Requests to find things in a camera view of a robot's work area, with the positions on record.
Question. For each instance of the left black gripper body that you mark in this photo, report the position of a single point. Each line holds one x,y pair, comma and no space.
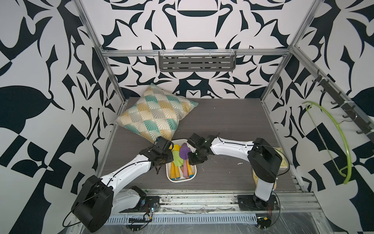
166,158

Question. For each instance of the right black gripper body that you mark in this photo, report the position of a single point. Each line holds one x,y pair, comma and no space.
195,157

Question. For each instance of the green shovel wooden handle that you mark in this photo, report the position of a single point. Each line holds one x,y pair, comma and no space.
177,160

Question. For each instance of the purple shovel pink handle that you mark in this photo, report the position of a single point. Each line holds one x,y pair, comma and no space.
183,153

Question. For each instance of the white storage box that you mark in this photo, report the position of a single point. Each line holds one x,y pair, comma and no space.
180,170

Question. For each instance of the yellow shovel blue tip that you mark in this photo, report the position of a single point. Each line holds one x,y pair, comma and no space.
174,171

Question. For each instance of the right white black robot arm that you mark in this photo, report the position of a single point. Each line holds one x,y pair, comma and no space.
264,159

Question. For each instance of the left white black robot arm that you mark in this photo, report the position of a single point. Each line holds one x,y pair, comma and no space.
99,197

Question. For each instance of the patterned teal yellow pillow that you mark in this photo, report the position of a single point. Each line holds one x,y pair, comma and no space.
157,113

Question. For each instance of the green plastic hanger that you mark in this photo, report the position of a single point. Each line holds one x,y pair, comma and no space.
330,140

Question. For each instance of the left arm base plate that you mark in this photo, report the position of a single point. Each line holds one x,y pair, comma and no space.
147,203

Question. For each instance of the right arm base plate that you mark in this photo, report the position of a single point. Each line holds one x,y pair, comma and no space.
252,203

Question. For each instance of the white slotted cable duct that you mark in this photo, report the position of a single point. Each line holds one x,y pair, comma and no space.
157,219

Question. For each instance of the grey slotted wall shelf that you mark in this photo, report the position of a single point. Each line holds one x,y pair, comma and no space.
197,60

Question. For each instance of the black hook rail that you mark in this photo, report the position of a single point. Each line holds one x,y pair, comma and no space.
353,113

